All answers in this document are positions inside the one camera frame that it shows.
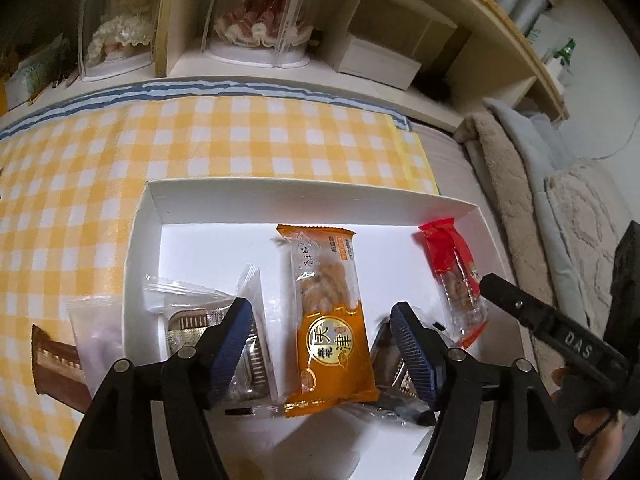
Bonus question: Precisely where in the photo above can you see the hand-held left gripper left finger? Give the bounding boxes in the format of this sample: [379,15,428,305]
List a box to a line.
[60,297,255,480]

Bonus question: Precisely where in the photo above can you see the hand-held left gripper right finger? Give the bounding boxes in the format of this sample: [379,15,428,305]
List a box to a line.
[390,301,581,480]

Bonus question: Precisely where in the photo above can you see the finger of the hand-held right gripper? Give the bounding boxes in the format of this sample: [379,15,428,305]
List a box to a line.
[479,273,630,386]

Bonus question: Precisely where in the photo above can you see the silver tray snack packet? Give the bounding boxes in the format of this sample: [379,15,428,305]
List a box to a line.
[142,264,281,403]
[370,317,436,426]

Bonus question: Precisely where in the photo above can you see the orange snack packet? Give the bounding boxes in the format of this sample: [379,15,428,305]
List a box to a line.
[276,224,379,418]

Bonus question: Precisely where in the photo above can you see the red snack packet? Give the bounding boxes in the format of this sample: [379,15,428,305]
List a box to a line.
[417,217,490,351]

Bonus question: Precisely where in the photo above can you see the white cardboard box tray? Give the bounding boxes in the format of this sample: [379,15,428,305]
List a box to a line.
[121,177,531,480]

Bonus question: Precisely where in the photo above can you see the person's right hand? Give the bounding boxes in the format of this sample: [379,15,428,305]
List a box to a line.
[551,367,640,480]

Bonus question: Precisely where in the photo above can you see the cream textured blanket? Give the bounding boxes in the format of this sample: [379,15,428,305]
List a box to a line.
[542,157,640,311]

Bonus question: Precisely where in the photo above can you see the beige fleece blanket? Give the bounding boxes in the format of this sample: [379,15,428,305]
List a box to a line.
[452,110,591,321]

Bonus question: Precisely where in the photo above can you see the brown and clear packet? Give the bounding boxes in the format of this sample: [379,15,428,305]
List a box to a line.
[66,296,126,396]

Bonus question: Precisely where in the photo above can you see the grey-beige mattress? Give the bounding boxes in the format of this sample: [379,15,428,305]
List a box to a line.
[407,120,566,396]

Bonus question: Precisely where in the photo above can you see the light blue blanket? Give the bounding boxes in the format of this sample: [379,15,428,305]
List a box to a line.
[482,97,601,311]

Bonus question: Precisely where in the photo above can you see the brown gold snack packet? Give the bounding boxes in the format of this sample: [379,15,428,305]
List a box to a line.
[31,323,93,411]

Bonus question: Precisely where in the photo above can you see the yellow checkered mat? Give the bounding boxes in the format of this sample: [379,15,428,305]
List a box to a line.
[0,92,441,466]

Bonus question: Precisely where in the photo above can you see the black furry object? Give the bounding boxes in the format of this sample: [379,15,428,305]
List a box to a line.
[417,72,453,103]

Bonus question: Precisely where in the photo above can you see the green bottle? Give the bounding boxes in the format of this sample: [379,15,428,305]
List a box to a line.
[552,37,578,68]

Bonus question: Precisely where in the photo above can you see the white green-printed carton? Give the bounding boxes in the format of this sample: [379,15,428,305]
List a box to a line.
[525,12,561,56]

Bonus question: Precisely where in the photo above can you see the white drawer box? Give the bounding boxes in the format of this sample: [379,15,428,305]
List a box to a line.
[330,10,451,91]

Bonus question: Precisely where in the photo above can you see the wooden shelf unit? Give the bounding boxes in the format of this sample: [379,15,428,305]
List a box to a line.
[0,0,571,133]

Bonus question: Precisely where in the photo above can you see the pink-dress doll display case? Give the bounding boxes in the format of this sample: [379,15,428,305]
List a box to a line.
[202,0,321,68]

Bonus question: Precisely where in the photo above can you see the green white carton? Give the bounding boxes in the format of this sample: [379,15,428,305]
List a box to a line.
[7,35,71,111]

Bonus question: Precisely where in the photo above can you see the white-dress doll display case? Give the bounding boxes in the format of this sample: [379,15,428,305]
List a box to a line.
[77,0,166,83]

